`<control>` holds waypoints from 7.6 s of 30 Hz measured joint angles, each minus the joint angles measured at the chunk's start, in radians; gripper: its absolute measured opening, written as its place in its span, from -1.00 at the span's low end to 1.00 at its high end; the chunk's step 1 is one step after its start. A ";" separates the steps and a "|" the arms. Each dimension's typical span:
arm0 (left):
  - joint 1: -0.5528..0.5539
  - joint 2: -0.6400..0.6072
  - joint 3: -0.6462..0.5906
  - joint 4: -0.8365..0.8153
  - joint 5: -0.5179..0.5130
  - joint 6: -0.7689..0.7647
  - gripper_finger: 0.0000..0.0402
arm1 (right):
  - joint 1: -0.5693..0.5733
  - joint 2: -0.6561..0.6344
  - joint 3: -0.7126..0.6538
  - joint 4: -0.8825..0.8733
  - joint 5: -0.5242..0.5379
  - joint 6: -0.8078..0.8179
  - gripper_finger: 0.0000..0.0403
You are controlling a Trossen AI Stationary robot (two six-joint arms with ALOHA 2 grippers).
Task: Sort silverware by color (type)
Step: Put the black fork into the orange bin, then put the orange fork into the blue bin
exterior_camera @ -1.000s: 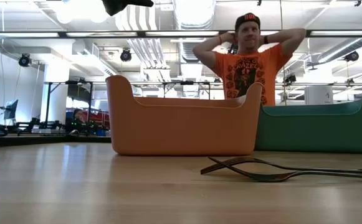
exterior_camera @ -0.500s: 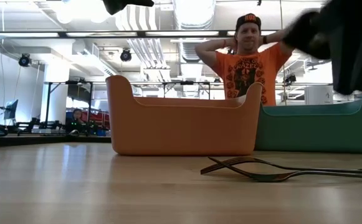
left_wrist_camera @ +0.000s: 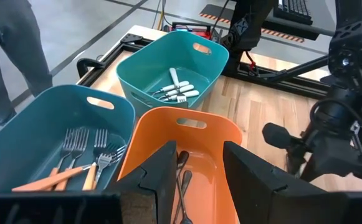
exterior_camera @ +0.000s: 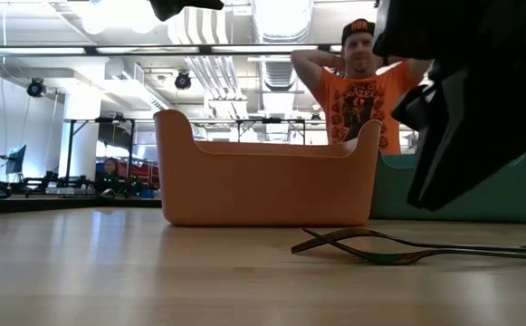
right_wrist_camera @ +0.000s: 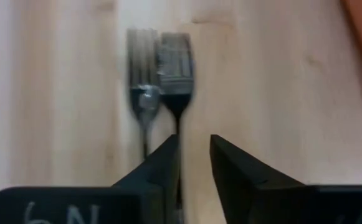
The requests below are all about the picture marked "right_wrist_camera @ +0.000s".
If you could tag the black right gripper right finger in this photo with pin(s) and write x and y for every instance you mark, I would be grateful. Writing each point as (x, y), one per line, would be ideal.
(233, 174)

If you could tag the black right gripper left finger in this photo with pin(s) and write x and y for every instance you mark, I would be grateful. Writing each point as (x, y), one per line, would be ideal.
(165, 168)

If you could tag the dark metal fork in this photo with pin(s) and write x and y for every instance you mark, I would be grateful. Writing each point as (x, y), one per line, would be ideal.
(176, 62)
(143, 62)

